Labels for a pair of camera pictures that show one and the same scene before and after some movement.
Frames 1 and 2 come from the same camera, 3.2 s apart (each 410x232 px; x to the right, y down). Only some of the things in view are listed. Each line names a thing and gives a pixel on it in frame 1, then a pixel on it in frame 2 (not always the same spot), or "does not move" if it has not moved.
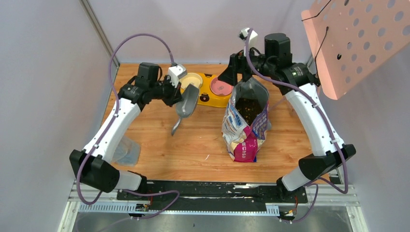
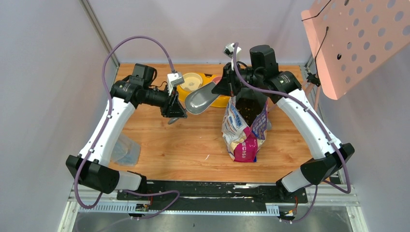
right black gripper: [236, 65] → [227, 86]
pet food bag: [243, 142] does not move
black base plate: [205, 195] does not move
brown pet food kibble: [248, 108] does not move
